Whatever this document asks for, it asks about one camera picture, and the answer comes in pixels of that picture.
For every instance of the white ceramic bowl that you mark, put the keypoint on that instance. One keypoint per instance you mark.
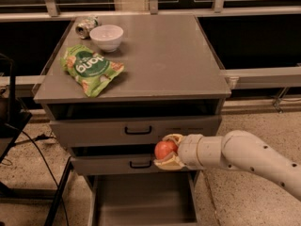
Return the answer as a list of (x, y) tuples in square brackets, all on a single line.
[(107, 37)]

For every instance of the metal window railing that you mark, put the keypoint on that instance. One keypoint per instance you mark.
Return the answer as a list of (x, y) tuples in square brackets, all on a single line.
[(258, 41)]

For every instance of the crushed aluminium can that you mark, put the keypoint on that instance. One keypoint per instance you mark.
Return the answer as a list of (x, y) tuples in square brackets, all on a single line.
[(84, 27)]

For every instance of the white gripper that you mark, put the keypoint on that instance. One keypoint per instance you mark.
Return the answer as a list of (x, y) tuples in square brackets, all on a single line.
[(187, 152)]

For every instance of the grey bottom drawer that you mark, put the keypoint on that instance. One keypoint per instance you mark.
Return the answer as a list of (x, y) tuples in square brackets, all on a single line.
[(152, 199)]

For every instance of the grey middle drawer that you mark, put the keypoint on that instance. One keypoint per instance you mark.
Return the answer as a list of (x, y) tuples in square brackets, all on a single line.
[(115, 159)]

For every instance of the green chip bag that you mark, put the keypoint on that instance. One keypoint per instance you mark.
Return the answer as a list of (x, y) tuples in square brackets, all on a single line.
[(92, 71)]

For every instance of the black stand left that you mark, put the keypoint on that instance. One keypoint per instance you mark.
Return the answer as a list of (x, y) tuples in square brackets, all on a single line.
[(10, 118)]

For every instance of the grey drawer cabinet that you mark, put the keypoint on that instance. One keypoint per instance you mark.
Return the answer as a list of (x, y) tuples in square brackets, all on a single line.
[(166, 58)]

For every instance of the red apple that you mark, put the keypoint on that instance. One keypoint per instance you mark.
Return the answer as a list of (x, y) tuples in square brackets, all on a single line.
[(164, 148)]

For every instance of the grey drawer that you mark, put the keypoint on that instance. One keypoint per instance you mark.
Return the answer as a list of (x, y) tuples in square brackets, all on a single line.
[(152, 199), (125, 123), (115, 159)]

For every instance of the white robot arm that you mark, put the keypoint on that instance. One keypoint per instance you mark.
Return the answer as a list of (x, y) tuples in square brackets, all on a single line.
[(237, 150)]

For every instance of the grey top drawer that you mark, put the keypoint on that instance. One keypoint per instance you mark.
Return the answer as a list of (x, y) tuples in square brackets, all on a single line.
[(125, 123)]

